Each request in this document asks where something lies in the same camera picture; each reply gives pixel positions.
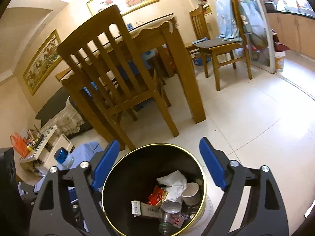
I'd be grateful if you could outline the blue lidded white jar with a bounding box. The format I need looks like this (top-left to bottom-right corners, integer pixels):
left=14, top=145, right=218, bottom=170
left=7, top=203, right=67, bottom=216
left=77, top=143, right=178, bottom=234
left=54, top=147, right=74, bottom=169

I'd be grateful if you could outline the dark sofa with lace cover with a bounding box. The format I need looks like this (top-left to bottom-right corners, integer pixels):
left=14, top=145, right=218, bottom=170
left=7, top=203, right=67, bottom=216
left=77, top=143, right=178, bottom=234
left=35, top=87, right=93, bottom=139

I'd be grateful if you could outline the crumpled white tissue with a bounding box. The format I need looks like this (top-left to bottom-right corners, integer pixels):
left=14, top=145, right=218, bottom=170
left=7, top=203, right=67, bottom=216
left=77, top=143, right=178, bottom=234
left=157, top=170, right=187, bottom=202

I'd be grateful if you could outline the white low tv cabinet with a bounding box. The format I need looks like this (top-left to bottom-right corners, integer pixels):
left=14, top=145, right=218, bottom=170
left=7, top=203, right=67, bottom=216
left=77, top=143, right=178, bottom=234
left=20, top=125, right=75, bottom=176

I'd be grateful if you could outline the far wooden chair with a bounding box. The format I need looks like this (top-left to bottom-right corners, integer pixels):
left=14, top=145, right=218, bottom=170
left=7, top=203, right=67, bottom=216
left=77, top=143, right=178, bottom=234
left=185, top=6, right=213, bottom=78

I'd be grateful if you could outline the wooden chair with cushion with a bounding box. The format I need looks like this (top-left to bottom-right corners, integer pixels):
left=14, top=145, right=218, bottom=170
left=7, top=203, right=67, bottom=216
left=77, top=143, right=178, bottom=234
left=196, top=0, right=253, bottom=91

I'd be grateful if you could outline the front wooden chair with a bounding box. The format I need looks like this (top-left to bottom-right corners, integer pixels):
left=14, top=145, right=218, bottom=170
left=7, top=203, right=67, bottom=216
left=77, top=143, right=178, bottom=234
left=57, top=5, right=179, bottom=150

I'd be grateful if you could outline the blue cloth covered table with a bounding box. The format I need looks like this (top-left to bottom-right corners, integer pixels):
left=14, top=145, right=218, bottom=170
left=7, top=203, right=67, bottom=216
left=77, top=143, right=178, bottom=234
left=18, top=141, right=104, bottom=234

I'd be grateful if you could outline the wooden dining table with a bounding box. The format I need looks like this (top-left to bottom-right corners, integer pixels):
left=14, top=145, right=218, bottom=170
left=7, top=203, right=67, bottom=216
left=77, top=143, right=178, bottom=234
left=55, top=13, right=207, bottom=143

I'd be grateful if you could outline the black round trash bin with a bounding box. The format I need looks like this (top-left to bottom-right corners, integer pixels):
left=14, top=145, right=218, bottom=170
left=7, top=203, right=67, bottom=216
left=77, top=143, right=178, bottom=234
left=102, top=143, right=206, bottom=235

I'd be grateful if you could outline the white paper cup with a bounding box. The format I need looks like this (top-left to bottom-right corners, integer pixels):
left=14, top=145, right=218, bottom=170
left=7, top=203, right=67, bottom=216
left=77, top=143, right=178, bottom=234
left=182, top=182, right=201, bottom=207

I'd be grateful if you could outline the blue floral hanging cloth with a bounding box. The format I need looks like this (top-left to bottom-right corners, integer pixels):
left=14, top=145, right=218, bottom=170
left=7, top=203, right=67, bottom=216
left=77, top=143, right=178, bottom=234
left=215, top=0, right=254, bottom=45

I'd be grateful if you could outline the white plastic bucket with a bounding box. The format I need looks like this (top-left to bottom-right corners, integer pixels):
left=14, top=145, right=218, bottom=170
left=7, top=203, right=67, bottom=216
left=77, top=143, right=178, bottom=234
left=274, top=51, right=286, bottom=72

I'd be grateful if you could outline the orange plastic basket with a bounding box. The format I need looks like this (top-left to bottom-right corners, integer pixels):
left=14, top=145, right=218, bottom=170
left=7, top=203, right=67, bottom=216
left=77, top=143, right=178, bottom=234
left=10, top=132, right=29, bottom=158

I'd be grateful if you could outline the framed flower painting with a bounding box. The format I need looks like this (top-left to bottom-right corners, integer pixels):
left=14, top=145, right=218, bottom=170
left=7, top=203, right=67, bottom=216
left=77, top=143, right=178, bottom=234
left=23, top=29, right=62, bottom=95

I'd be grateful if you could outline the red cigarette pack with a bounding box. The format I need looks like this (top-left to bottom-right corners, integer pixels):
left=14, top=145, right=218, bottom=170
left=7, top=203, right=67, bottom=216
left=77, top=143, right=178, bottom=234
left=147, top=186, right=168, bottom=208

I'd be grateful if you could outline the wooden kitchen cabinet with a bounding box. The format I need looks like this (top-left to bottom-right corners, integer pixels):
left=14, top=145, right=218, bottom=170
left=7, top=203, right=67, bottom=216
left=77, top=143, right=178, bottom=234
left=267, top=12, right=314, bottom=59

